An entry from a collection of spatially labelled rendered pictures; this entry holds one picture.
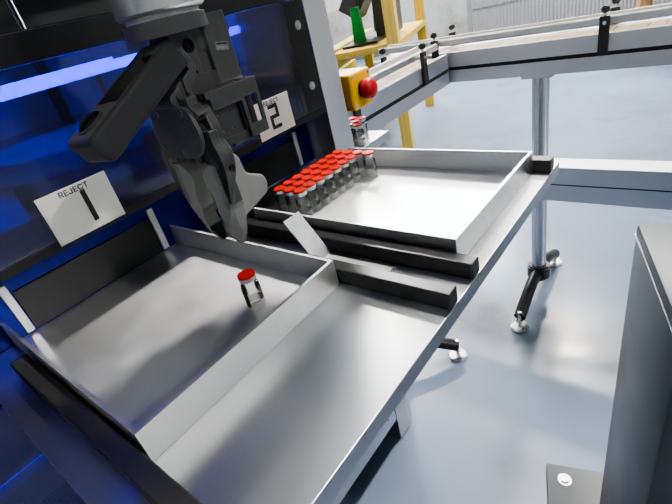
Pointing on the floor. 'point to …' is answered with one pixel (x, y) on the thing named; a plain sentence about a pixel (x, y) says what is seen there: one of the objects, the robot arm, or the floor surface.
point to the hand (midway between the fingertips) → (223, 232)
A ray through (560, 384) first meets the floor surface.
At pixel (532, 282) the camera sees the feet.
